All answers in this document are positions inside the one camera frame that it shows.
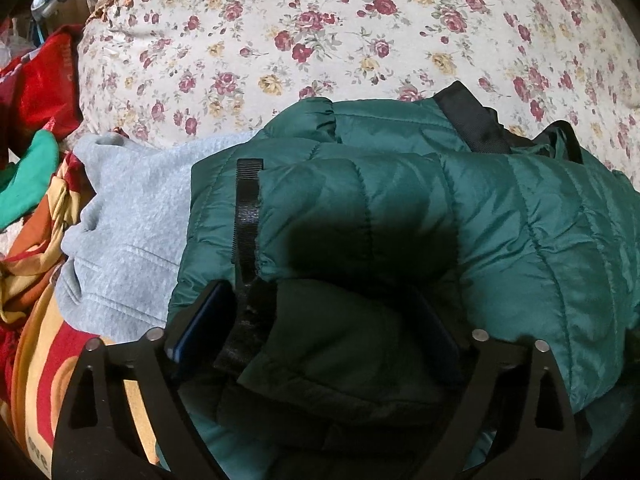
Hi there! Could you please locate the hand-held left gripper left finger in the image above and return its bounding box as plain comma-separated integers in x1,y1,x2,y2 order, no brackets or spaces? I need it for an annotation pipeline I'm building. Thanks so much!
52,280,237,480

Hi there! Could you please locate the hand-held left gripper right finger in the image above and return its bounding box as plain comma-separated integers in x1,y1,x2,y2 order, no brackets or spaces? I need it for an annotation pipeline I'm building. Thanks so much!
410,286,585,480

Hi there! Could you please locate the green quilted puffer jacket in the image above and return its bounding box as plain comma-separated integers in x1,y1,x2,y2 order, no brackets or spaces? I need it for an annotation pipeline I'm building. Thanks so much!
155,80,640,480

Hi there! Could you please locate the light grey fleece garment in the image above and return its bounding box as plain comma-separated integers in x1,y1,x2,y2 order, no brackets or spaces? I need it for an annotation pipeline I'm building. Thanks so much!
54,129,266,346

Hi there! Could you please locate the rose printed yellow blanket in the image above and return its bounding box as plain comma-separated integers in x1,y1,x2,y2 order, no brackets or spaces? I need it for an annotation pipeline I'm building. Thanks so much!
0,152,166,480

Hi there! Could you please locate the bright green garment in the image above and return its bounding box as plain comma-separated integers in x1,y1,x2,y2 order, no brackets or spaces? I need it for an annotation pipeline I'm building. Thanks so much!
0,130,60,231

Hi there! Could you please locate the red cloth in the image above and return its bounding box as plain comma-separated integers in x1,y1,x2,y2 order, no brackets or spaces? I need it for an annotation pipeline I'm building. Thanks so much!
0,24,85,168

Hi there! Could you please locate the floral print quilt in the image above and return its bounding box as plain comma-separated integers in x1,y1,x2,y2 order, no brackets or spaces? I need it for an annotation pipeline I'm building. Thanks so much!
77,0,640,191

